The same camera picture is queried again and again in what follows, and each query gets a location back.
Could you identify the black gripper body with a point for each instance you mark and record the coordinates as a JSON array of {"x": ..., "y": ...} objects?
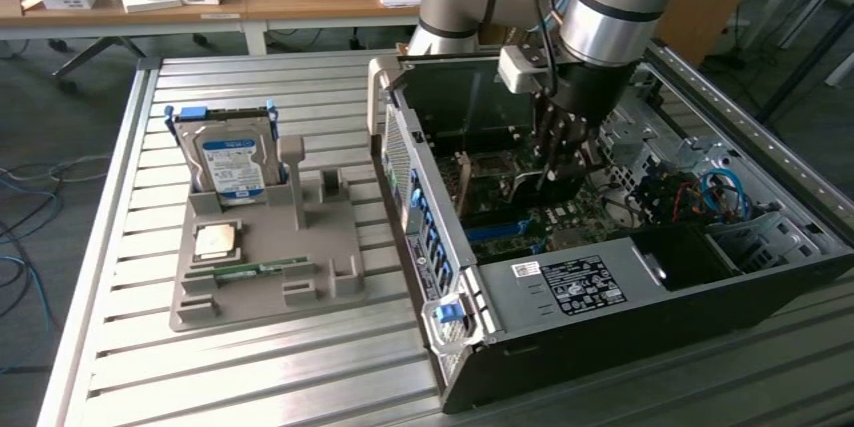
[{"x": 587, "y": 87}]

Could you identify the green graphics card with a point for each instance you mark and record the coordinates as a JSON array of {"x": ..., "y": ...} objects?
[{"x": 547, "y": 189}]

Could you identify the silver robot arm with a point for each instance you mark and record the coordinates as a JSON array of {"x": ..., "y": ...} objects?
[{"x": 613, "y": 7}]

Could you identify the CPU socket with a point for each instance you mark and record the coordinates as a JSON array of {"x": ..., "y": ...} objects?
[{"x": 496, "y": 162}]

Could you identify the perforated metal drive cage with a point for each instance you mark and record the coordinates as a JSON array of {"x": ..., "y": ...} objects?
[{"x": 640, "y": 147}]

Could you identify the green motherboard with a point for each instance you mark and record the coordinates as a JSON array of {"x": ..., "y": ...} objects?
[{"x": 580, "y": 217}]

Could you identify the grey chipset heatsink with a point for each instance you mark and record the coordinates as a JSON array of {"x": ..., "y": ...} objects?
[{"x": 576, "y": 239}]

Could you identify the blue expansion slot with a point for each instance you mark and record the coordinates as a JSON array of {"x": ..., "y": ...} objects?
[{"x": 493, "y": 233}]

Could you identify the grey power supply unit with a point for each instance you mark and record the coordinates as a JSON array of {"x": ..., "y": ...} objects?
[{"x": 507, "y": 297}]

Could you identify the grey metal disk bay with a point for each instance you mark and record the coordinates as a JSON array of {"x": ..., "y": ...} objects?
[{"x": 767, "y": 242}]

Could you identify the blue case latch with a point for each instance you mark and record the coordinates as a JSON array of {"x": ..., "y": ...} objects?
[{"x": 447, "y": 312}]

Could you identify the black PC case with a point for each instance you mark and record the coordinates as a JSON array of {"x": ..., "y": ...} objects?
[{"x": 600, "y": 347}]

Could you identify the hard disk blue caddy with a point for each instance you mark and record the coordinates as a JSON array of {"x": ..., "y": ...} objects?
[{"x": 226, "y": 162}]

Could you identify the grey parts rack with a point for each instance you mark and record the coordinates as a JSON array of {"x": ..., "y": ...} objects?
[{"x": 267, "y": 242}]

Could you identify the silver CPU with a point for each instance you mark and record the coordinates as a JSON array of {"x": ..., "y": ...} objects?
[{"x": 214, "y": 242}]

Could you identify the green RAM stick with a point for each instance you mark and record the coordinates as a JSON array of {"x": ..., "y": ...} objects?
[{"x": 233, "y": 272}]

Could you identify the wooden desk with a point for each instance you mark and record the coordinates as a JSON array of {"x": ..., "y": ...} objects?
[{"x": 106, "y": 17}]

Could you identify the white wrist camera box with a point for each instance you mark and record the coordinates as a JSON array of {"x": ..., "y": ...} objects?
[{"x": 527, "y": 69}]

